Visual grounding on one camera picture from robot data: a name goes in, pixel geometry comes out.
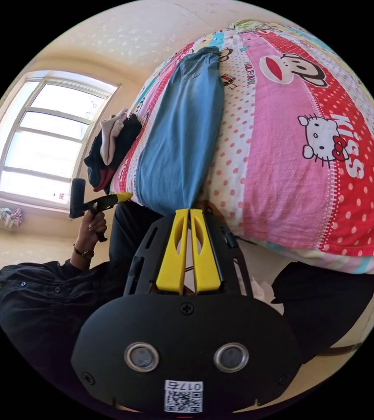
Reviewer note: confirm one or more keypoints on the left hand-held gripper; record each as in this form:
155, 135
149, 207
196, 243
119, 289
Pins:
91, 210

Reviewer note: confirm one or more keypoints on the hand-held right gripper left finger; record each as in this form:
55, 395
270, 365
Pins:
172, 266

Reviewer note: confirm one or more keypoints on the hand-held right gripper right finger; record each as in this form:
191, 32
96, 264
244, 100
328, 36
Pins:
204, 262

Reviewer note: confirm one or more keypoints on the light blue jeans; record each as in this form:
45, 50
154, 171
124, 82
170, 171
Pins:
180, 131

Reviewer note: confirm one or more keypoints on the person's left forearm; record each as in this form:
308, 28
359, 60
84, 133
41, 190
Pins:
81, 259

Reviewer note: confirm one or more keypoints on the person's left hand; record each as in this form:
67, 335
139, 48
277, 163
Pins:
90, 233

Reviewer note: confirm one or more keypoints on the pile of clothes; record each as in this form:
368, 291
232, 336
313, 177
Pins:
111, 149

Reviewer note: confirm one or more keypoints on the window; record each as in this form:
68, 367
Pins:
47, 137

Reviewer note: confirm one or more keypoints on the person's body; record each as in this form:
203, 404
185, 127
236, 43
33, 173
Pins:
75, 295

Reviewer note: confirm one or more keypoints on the bed with pink printed quilt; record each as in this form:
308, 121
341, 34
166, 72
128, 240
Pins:
292, 170

